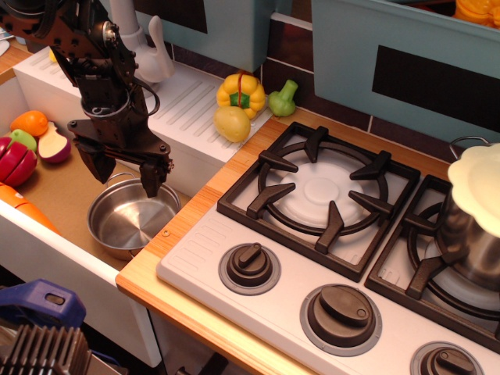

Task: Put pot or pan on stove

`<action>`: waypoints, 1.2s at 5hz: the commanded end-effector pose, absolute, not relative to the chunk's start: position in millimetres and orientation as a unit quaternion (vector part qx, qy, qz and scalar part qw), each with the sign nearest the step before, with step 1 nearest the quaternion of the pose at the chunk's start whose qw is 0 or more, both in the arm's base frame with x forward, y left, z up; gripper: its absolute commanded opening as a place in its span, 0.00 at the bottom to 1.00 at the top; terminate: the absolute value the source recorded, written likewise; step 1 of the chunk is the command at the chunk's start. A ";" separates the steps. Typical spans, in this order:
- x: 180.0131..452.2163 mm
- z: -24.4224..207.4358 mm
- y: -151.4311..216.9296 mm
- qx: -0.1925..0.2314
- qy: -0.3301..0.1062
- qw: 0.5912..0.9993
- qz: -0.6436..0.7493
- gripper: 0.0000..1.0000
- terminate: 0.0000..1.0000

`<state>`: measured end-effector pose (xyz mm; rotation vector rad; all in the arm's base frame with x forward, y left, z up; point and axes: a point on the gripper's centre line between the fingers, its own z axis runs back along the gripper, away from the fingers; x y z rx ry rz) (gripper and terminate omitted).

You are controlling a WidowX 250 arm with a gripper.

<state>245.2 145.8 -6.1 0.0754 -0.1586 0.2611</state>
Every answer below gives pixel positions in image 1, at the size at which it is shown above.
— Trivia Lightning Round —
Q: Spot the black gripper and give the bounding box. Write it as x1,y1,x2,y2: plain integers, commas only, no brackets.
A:
67,92,173,198

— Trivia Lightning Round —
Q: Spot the small steel pot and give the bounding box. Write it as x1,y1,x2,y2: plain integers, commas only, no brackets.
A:
87,172,181,261

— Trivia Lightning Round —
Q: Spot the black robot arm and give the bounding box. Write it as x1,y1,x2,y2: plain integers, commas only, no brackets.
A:
1,1,173,198

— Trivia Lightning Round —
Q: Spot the left stove knob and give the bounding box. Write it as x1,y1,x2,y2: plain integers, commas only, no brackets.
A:
218,242,281,296

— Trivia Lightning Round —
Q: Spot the stove knob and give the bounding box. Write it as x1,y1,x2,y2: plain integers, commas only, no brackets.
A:
300,284,383,357
410,341,484,375
218,242,281,296

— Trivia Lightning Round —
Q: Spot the grey stove top panel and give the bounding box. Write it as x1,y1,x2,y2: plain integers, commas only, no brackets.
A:
155,132,500,375

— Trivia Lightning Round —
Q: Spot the middle stove knob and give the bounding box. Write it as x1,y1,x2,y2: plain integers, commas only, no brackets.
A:
300,284,383,357

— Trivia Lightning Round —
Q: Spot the large steel pot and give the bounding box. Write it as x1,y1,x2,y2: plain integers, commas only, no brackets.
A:
437,136,499,291

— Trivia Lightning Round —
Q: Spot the right stove knob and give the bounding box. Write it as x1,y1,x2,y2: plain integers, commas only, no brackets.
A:
410,341,484,375

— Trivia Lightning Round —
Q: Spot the purple toy eggplant half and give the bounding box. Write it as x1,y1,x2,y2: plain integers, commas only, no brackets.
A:
37,121,71,164

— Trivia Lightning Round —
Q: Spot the orange toy fruit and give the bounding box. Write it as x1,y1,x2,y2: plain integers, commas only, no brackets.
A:
10,110,48,137

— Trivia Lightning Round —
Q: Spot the white toy faucet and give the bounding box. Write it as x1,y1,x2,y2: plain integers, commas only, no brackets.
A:
109,0,175,84

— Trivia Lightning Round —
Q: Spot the red sliced toy apple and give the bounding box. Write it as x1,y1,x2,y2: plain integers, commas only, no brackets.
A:
1,137,38,188

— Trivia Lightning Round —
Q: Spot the yellow toy potato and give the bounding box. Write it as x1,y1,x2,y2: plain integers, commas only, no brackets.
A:
213,106,251,143

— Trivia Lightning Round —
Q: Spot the green toy apple piece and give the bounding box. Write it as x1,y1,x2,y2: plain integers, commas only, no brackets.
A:
9,129,38,153

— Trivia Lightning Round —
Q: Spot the orange toy carrot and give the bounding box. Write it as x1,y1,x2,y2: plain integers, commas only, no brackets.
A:
1,183,60,234

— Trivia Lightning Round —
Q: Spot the yellow toy bell pepper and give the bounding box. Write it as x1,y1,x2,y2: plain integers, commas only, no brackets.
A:
216,73,266,119

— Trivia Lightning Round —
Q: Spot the blue plastic clamp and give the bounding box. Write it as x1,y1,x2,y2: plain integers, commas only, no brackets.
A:
1,279,87,328

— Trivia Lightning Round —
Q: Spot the green toy broccoli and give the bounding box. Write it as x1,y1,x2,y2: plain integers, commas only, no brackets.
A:
268,80,298,117

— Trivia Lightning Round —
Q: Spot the left teal cabinet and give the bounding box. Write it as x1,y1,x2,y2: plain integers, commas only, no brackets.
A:
131,1,293,71

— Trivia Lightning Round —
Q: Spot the teal cabinet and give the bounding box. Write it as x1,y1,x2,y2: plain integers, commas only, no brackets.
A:
131,1,293,71
312,1,499,142

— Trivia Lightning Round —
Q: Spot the dark ribbed heat sink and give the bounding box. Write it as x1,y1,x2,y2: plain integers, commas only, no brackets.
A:
1,325,91,374

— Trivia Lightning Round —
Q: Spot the left black burner grate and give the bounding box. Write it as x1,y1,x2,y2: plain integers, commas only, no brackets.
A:
216,123,420,281

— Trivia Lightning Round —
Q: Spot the black burner grate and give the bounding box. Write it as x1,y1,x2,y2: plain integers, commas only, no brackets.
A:
365,176,499,352
216,123,420,281

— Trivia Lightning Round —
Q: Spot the right black burner grate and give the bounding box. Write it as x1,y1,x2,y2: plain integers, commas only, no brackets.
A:
365,176,499,352

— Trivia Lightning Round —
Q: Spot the right teal cabinet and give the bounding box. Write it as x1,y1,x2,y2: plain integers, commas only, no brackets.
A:
312,1,499,142

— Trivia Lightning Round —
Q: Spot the cream flower-shaped lid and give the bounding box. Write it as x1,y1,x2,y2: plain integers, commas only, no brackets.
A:
448,143,499,237

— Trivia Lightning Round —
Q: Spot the orange toy on cabinet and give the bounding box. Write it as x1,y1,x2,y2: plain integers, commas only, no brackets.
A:
453,0,499,29

